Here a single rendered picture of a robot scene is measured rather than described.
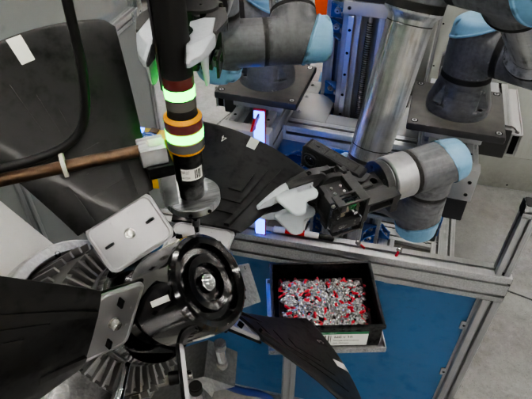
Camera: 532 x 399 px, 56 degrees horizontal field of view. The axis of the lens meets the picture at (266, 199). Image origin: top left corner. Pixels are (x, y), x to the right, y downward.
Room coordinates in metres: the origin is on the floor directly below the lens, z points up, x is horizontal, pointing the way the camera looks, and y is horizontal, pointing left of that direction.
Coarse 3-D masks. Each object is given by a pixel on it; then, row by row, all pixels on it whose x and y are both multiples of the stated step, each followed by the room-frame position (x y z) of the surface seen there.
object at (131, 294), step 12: (120, 288) 0.33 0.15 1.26; (132, 288) 0.34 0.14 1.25; (108, 300) 0.32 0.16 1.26; (132, 300) 0.34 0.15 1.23; (108, 312) 0.32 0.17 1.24; (120, 312) 0.33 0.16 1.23; (132, 312) 0.34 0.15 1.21; (96, 324) 0.31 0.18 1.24; (132, 324) 0.34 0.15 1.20; (96, 336) 0.30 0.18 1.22; (108, 336) 0.32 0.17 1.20; (120, 336) 0.33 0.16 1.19; (96, 348) 0.30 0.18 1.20
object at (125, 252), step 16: (128, 208) 0.45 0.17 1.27; (144, 208) 0.45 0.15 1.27; (112, 224) 0.43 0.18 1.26; (128, 224) 0.44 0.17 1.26; (144, 224) 0.44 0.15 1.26; (160, 224) 0.44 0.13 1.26; (96, 240) 0.42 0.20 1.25; (112, 240) 0.42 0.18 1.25; (128, 240) 0.42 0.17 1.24; (144, 240) 0.43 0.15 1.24; (160, 240) 0.43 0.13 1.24; (112, 256) 0.41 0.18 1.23; (128, 256) 0.41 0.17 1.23
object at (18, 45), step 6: (18, 36) 0.55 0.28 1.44; (12, 42) 0.54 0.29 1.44; (18, 42) 0.55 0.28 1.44; (24, 42) 0.55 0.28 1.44; (12, 48) 0.54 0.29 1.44; (18, 48) 0.54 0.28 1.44; (24, 48) 0.54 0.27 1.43; (18, 54) 0.53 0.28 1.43; (24, 54) 0.54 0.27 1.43; (30, 54) 0.54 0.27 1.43; (24, 60) 0.53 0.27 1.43; (30, 60) 0.53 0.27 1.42
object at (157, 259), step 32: (160, 256) 0.39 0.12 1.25; (192, 256) 0.40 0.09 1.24; (224, 256) 0.42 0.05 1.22; (160, 288) 0.35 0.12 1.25; (192, 288) 0.36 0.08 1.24; (224, 288) 0.38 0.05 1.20; (160, 320) 0.33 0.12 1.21; (192, 320) 0.32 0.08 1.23; (224, 320) 0.34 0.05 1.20; (128, 352) 0.33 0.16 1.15; (160, 352) 0.35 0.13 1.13
